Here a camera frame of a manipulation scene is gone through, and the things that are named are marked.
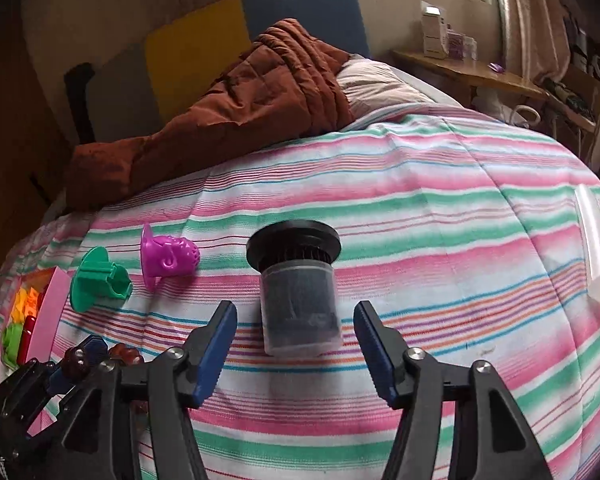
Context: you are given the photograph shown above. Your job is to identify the pink cardboard tray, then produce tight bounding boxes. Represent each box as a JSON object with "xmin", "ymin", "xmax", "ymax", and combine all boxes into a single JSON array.
[{"xmin": 0, "ymin": 266, "xmax": 73, "ymax": 368}]

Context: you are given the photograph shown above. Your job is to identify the white box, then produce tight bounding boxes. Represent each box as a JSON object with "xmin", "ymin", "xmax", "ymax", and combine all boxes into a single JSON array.
[{"xmin": 421, "ymin": 1, "xmax": 448, "ymax": 58}]

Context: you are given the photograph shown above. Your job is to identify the translucent plastic tube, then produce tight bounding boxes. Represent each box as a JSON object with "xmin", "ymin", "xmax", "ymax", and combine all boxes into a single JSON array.
[{"xmin": 575, "ymin": 184, "xmax": 600, "ymax": 306}]

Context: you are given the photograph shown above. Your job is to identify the cardboard box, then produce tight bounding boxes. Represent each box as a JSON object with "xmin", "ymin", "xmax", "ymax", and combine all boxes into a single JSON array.
[{"xmin": 562, "ymin": 62, "xmax": 600, "ymax": 121}]

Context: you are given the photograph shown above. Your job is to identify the purple plastic funnel toy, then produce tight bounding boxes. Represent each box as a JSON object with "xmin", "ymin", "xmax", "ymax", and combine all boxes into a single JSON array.
[{"xmin": 140, "ymin": 223, "xmax": 201, "ymax": 291}]

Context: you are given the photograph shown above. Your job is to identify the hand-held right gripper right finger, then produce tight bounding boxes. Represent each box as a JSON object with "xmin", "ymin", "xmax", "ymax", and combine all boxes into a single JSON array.
[{"xmin": 354, "ymin": 301, "xmax": 553, "ymax": 480}]

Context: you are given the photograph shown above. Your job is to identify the beige patterned curtain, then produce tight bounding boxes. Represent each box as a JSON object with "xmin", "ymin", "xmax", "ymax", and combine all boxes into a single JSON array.
[{"xmin": 495, "ymin": 0, "xmax": 571, "ymax": 86}]

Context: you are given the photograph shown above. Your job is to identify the black cap clear cylinder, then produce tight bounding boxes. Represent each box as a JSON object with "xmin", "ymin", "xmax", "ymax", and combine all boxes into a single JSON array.
[{"xmin": 246, "ymin": 220, "xmax": 342, "ymax": 358}]

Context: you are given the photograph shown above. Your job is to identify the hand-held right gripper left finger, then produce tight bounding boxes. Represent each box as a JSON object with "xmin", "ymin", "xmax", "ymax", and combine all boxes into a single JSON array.
[{"xmin": 55, "ymin": 300, "xmax": 238, "ymax": 480}]

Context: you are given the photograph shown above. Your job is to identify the white cable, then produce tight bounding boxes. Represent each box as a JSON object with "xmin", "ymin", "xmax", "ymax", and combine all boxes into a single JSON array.
[{"xmin": 510, "ymin": 104, "xmax": 542, "ymax": 128}]

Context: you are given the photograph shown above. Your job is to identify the brown quilt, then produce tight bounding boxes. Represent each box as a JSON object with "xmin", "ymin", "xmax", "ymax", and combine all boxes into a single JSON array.
[{"xmin": 65, "ymin": 18, "xmax": 356, "ymax": 211}]

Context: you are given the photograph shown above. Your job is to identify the pale pink pillow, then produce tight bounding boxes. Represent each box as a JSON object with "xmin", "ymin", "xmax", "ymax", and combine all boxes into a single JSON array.
[{"xmin": 336, "ymin": 57, "xmax": 463, "ymax": 121}]

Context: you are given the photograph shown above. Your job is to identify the red plastic toy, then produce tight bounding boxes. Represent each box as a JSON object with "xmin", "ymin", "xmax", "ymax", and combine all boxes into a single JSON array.
[{"xmin": 17, "ymin": 316, "xmax": 41, "ymax": 366}]

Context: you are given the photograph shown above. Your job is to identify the grey yellow blue headboard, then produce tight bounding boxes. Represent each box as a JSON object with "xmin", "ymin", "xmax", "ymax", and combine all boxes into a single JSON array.
[{"xmin": 85, "ymin": 0, "xmax": 372, "ymax": 143}]

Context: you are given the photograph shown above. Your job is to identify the wooden desk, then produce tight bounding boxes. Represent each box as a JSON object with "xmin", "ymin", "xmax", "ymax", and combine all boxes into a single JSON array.
[{"xmin": 391, "ymin": 49, "xmax": 548, "ymax": 106}]

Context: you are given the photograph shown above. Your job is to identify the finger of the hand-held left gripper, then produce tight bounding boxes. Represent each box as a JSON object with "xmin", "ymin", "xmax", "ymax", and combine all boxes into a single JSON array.
[
  {"xmin": 0, "ymin": 359, "xmax": 77, "ymax": 441},
  {"xmin": 75, "ymin": 337, "xmax": 110, "ymax": 367}
]

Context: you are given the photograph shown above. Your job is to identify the brown studded round massager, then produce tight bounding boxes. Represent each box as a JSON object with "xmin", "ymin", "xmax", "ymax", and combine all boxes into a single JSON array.
[{"xmin": 61, "ymin": 341, "xmax": 148, "ymax": 415}]

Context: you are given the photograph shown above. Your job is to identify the purple box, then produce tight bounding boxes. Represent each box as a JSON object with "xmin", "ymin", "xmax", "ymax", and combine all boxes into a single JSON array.
[{"xmin": 445, "ymin": 30, "xmax": 476, "ymax": 60}]

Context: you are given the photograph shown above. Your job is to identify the green plastic spool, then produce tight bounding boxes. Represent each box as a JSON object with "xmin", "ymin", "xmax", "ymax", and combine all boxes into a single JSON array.
[{"xmin": 70, "ymin": 246, "xmax": 133, "ymax": 313}]

